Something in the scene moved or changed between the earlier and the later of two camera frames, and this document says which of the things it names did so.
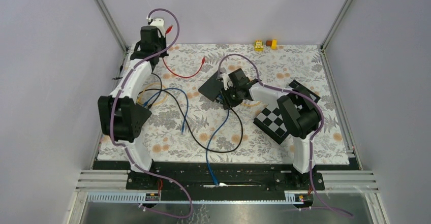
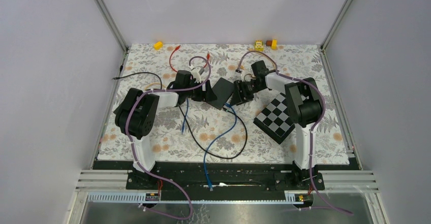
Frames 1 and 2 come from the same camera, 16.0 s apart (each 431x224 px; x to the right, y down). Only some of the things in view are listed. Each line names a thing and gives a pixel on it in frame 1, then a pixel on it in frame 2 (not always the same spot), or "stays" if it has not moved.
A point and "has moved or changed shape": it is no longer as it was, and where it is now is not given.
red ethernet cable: x=167 y=31 has moved or changed shape
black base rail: x=224 y=176 stays
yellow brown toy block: x=273 y=43 stays
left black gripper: x=162 y=39 -> x=205 y=96
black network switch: x=212 y=88 has moved or changed shape
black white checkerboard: x=272 y=121 stays
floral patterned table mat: x=187 y=126 stays
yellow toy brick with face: x=258 y=45 stays
